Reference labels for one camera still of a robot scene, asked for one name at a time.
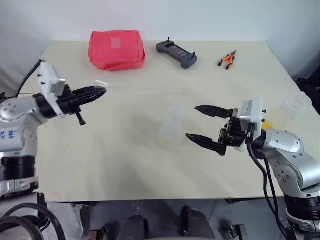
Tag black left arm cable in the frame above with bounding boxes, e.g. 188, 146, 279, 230
15, 59, 43, 98

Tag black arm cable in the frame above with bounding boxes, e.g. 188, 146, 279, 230
15, 59, 43, 98
245, 124, 297, 240

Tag orange black pliers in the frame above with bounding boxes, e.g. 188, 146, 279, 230
216, 49, 238, 71

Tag black looped cables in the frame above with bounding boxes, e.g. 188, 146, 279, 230
0, 192, 66, 240

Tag clear cup with orange liquid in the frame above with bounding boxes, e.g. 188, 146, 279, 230
262, 92, 311, 131

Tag red fabric pouch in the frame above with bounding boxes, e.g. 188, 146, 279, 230
87, 30, 147, 72

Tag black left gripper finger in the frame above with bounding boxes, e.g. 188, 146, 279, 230
74, 90, 108, 106
71, 85, 107, 98

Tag clear plastic funnel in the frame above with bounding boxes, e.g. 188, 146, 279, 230
94, 79, 112, 89

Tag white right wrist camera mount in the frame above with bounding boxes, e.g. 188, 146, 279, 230
234, 97, 268, 153

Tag black equipment beside table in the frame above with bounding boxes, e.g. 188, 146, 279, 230
296, 71, 320, 101

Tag grey handheld remote controller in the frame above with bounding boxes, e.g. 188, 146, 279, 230
155, 36, 199, 70

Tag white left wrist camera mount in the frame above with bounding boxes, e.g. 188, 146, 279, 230
37, 62, 68, 116

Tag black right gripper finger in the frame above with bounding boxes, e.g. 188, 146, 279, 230
185, 133, 228, 157
194, 104, 234, 120

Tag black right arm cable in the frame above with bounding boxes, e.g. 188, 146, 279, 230
245, 124, 297, 240

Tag clear plastic cup centre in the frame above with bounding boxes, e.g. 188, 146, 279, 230
159, 105, 187, 149

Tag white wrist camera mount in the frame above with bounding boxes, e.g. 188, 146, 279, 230
37, 62, 68, 116
234, 97, 268, 153

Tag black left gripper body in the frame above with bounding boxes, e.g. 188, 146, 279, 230
57, 85, 88, 127

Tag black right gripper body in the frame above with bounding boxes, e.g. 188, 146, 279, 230
218, 107, 254, 149

